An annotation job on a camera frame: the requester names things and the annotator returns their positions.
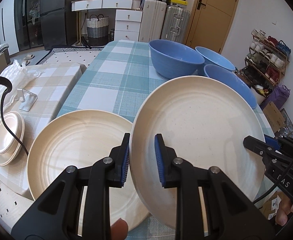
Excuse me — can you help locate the white drawer unit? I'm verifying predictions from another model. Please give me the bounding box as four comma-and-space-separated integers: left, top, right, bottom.
114, 9, 143, 41

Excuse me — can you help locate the wooden door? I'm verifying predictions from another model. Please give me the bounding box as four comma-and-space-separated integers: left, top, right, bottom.
185, 0, 238, 53

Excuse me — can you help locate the black refrigerator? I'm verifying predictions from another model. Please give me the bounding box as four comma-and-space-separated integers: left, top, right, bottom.
40, 0, 77, 50

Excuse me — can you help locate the light blue bowl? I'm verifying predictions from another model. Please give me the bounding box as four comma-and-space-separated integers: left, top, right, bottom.
195, 46, 236, 76

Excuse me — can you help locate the silver suitcase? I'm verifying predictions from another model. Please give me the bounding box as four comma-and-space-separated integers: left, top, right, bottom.
161, 5, 191, 43

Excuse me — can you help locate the white suitcase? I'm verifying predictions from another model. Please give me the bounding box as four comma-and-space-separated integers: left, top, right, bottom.
138, 0, 167, 43

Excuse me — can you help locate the beige plate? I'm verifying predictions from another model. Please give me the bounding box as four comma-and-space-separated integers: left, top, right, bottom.
130, 76, 265, 228
27, 109, 149, 231

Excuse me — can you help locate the woven laundry basket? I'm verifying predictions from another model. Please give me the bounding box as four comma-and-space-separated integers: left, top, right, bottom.
86, 14, 109, 46

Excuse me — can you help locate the dotted white rug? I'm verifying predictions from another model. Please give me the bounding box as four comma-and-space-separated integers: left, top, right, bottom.
37, 46, 104, 67

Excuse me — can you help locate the shoe rack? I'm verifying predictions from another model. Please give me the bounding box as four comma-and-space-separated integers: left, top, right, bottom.
240, 29, 291, 101

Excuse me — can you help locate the white bubble wrap bag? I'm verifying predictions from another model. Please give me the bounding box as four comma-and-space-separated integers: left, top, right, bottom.
0, 59, 46, 126

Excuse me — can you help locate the person's left hand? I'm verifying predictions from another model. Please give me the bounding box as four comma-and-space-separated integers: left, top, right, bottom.
111, 218, 128, 240

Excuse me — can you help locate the beige checked tablecloth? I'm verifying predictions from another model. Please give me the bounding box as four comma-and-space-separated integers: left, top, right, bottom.
0, 62, 87, 199

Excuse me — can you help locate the teal checked tablecloth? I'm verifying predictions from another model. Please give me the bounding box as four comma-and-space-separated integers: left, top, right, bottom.
59, 41, 272, 239

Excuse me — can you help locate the stack of small beige plates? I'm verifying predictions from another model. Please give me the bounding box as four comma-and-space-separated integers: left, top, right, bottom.
0, 111, 25, 167

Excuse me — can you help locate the metal phone stand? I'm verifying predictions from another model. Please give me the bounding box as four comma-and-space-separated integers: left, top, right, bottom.
15, 88, 38, 112

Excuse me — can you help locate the large blue bowl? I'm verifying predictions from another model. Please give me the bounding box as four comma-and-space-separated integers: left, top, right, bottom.
149, 40, 205, 79

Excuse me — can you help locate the person's right hand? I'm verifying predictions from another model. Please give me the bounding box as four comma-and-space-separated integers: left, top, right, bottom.
275, 194, 293, 226

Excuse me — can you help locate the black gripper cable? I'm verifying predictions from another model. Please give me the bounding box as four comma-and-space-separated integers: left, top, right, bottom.
0, 76, 30, 156

